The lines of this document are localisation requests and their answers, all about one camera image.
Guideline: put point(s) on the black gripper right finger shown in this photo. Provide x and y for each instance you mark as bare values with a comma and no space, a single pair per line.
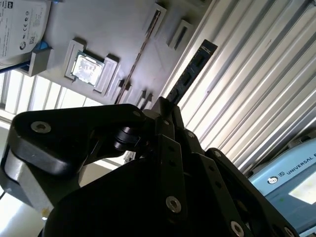
222,187

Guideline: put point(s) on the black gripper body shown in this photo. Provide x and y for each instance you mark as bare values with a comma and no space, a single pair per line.
103,212

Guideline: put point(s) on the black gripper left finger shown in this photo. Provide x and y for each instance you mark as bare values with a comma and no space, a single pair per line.
74,133

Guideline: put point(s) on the RAM stick with black chips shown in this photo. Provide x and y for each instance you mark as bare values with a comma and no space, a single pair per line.
195,66

